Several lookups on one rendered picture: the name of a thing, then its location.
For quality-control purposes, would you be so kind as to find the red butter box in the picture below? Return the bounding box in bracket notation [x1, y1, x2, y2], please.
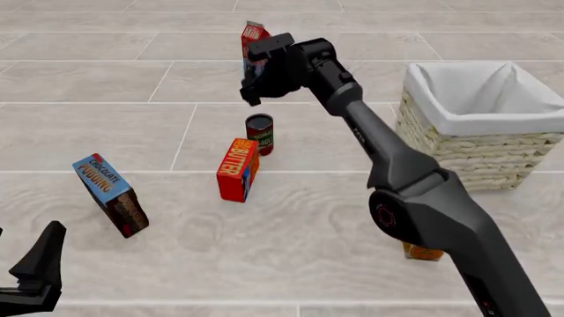
[216, 137, 261, 203]

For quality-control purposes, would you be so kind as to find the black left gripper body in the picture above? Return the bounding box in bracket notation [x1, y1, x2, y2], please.
[0, 280, 63, 313]

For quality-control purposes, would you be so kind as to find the tomato sauce can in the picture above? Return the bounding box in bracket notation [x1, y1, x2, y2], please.
[244, 113, 276, 158]

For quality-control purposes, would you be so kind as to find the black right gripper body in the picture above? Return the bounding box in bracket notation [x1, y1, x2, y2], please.
[246, 55, 309, 100]

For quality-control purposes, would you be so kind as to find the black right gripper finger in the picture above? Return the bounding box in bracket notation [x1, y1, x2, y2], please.
[239, 77, 264, 108]

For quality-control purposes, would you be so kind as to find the pale woven wicker basket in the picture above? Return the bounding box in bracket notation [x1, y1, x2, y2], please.
[394, 61, 564, 193]

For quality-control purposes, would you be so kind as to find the white cloth basket liner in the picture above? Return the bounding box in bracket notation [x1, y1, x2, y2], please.
[403, 61, 564, 137]

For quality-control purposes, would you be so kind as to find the red and white milk carton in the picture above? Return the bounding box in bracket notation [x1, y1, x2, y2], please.
[240, 19, 275, 79]

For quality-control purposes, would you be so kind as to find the blue chocolate pudding box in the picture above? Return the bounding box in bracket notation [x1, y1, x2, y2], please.
[71, 151, 151, 240]

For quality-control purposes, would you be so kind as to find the orange juice carton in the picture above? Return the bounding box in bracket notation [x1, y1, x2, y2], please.
[401, 240, 446, 262]

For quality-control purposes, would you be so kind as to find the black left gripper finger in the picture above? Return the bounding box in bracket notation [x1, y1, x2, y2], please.
[8, 219, 68, 292]

